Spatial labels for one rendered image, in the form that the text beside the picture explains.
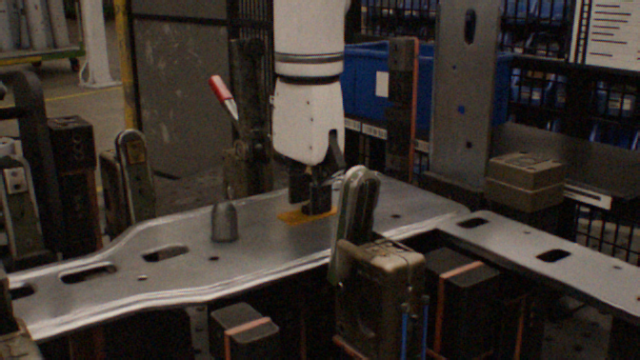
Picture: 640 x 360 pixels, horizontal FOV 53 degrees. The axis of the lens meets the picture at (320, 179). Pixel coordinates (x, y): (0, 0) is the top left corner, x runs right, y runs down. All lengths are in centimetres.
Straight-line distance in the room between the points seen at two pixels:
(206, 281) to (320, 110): 24
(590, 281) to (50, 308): 55
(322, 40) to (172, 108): 291
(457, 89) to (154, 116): 293
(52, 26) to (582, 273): 846
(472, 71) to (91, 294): 59
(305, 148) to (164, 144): 301
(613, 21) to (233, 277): 75
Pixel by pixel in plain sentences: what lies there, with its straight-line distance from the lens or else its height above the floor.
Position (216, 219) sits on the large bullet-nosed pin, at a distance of 78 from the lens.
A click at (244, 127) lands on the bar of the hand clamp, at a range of 93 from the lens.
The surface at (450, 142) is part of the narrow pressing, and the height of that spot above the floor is 106.
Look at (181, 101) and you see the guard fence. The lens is 357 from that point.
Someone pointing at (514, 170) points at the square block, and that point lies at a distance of 90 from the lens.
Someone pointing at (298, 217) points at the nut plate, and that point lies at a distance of 84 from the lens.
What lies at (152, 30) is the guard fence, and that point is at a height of 98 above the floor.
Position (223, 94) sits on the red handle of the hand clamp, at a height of 113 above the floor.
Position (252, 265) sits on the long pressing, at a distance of 72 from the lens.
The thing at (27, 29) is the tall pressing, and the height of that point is 56.
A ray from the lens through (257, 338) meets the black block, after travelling 61.
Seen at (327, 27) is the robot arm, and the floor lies 125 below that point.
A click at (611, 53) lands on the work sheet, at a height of 118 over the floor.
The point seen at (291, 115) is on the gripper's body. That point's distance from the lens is 80.
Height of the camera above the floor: 131
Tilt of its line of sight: 18 degrees down
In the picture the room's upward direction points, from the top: straight up
